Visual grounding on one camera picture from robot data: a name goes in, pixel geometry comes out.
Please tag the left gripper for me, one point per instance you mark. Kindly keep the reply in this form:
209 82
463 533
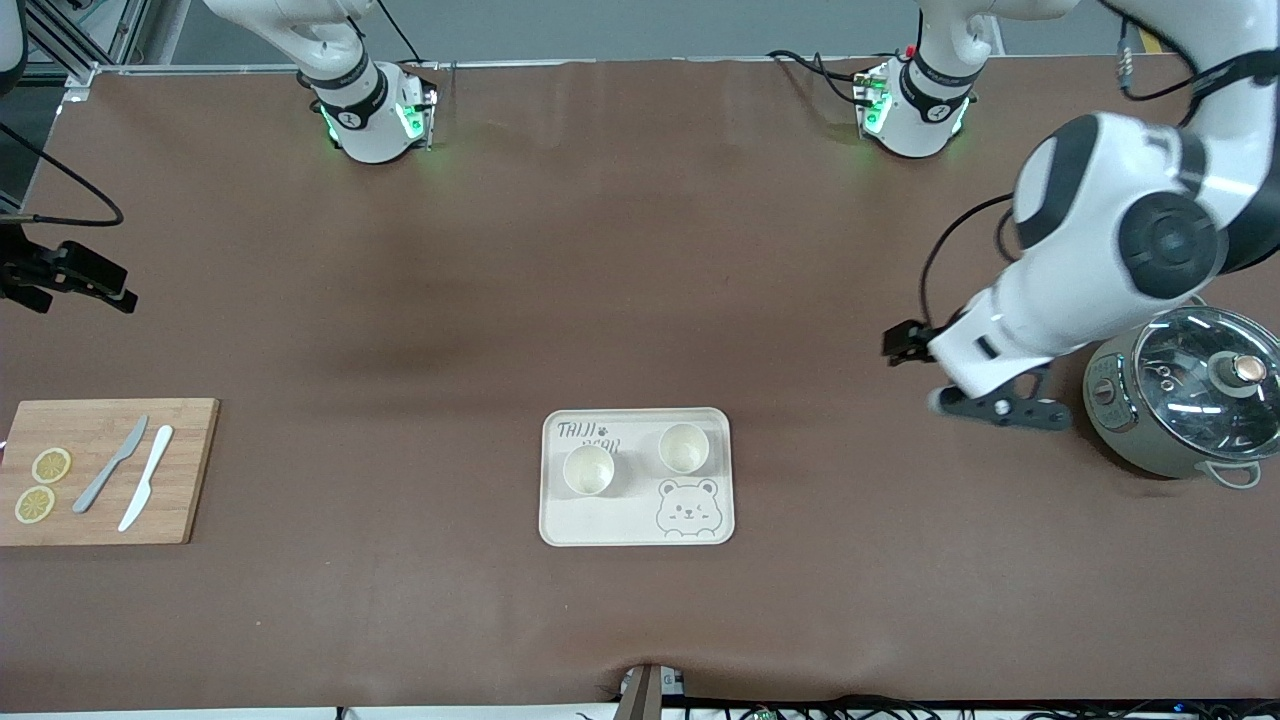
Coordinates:
912 341

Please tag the white plastic cup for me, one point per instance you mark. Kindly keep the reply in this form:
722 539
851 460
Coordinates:
588 470
684 448

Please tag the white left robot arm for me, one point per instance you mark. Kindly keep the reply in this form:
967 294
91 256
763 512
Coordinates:
1100 200

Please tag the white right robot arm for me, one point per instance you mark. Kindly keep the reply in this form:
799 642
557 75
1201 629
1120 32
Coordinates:
365 120

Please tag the yellow lemon slice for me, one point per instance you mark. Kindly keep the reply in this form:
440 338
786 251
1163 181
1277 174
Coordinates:
52 465
34 505

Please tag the grey plastic knife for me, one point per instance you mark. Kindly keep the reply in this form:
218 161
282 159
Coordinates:
105 475

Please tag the white plastic knife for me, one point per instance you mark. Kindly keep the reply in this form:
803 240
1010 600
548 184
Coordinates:
148 478

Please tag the wooden cutting board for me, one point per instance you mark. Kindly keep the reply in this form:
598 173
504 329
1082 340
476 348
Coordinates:
190 470

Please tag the grey-green electric cooking pot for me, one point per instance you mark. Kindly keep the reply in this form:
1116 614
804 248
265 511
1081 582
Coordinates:
1120 430

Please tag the brown table cover mat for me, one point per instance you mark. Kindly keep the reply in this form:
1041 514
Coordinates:
640 250

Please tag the glass pot lid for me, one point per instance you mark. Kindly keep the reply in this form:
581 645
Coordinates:
1190 400

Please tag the white bear print tray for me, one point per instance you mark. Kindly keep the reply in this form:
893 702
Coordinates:
620 520

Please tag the aluminium frame strut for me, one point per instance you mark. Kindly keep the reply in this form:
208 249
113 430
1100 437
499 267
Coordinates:
90 30

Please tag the metal mount bracket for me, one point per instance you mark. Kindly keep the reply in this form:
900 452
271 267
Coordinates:
640 700

